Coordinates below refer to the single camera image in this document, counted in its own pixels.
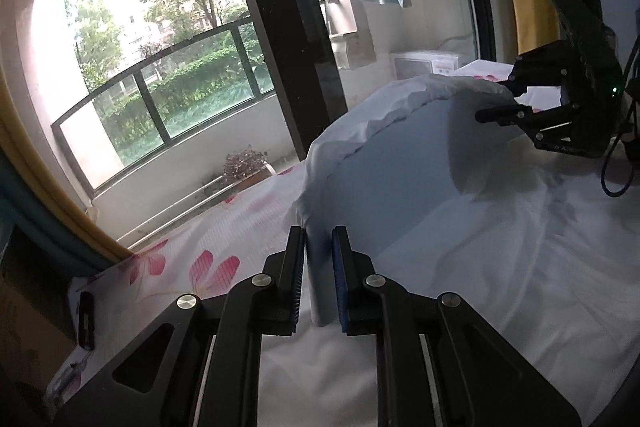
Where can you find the teal curtain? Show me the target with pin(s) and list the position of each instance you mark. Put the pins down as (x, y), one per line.
(45, 227)

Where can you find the white hooded jacket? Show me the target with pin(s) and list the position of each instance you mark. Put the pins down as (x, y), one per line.
(450, 232)

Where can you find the floral bed sheet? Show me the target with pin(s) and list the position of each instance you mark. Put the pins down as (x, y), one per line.
(200, 247)

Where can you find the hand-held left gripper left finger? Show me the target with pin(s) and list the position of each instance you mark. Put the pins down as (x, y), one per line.
(299, 277)

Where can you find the black remote control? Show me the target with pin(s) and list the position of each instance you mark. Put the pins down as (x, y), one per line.
(86, 322)

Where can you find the potted plant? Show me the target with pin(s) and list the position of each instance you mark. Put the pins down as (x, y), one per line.
(245, 164)

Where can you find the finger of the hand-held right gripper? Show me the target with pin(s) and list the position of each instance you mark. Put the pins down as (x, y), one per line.
(530, 114)
(542, 67)

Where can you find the white washing machine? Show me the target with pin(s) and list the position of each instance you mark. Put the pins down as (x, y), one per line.
(425, 64)

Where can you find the balcony railing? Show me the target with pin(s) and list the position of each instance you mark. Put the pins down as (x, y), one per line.
(150, 72)

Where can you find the black window frame post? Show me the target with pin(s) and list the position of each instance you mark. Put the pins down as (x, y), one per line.
(285, 32)

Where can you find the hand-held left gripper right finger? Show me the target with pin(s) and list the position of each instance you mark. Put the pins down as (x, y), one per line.
(339, 277)

